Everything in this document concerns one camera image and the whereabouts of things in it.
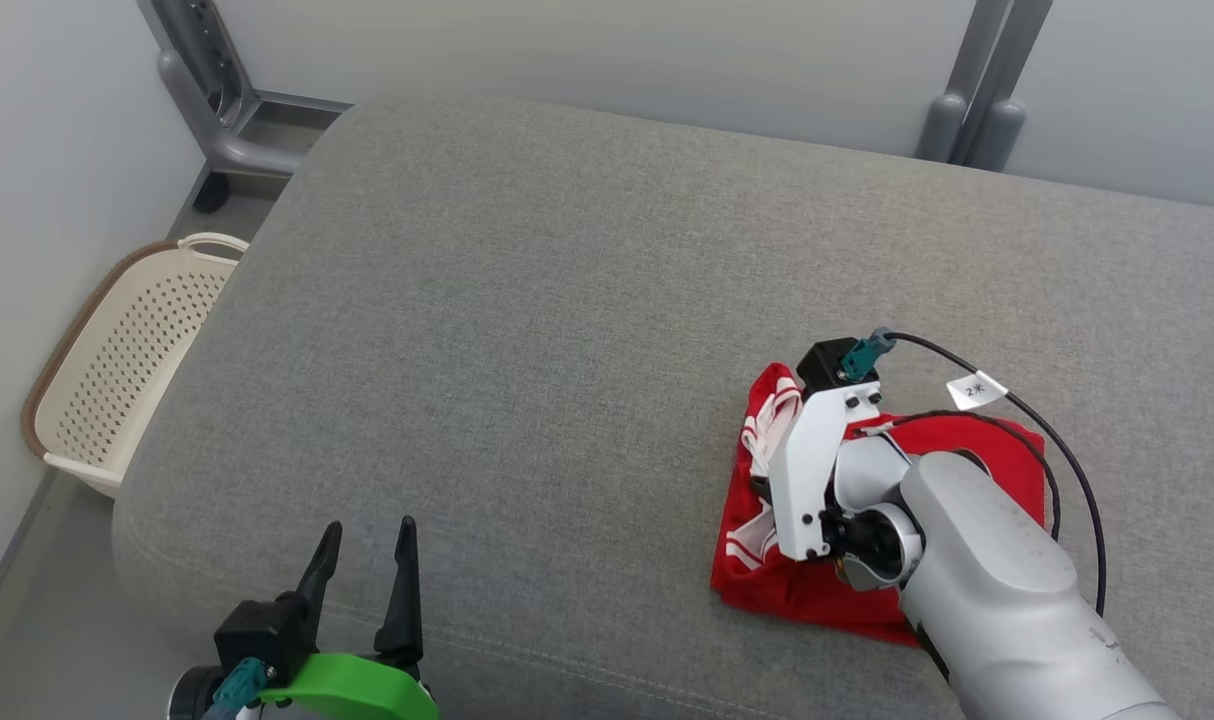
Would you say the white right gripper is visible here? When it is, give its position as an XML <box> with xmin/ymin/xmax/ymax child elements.
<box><xmin>769</xmin><ymin>380</ymin><xmax>883</xmax><ymax>563</ymax></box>

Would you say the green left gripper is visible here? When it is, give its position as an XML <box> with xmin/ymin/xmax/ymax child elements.
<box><xmin>257</xmin><ymin>516</ymin><xmax>440</xmax><ymax>720</ymax></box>

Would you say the red basketball jersey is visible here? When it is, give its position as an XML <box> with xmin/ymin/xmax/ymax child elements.
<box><xmin>710</xmin><ymin>362</ymin><xmax>1048</xmax><ymax>649</ymax></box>

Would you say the cream perforated laundry basket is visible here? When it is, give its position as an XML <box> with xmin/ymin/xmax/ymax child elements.
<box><xmin>22</xmin><ymin>232</ymin><xmax>251</xmax><ymax>499</ymax></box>

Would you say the right camera cable, teal plug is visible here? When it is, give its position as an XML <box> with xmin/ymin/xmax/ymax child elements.
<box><xmin>837</xmin><ymin>327</ymin><xmax>1108</xmax><ymax>616</ymax></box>

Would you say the camera cable, teal plug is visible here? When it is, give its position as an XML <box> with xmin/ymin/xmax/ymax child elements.
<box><xmin>202</xmin><ymin>657</ymin><xmax>274</xmax><ymax>720</ymax></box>
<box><xmin>837</xmin><ymin>327</ymin><xmax>1108</xmax><ymax>616</ymax></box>

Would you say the left camera cable, teal plug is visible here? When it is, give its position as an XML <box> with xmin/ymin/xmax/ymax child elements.
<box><xmin>202</xmin><ymin>657</ymin><xmax>274</xmax><ymax>720</ymax></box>

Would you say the white cable label tag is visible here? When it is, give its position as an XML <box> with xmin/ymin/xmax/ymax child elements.
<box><xmin>947</xmin><ymin>372</ymin><xmax>1009</xmax><ymax>412</ymax></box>

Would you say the grey partition post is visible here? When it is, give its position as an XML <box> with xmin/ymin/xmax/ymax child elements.
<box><xmin>962</xmin><ymin>0</ymin><xmax>1053</xmax><ymax>173</ymax></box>
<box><xmin>915</xmin><ymin>0</ymin><xmax>1013</xmax><ymax>166</ymax></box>

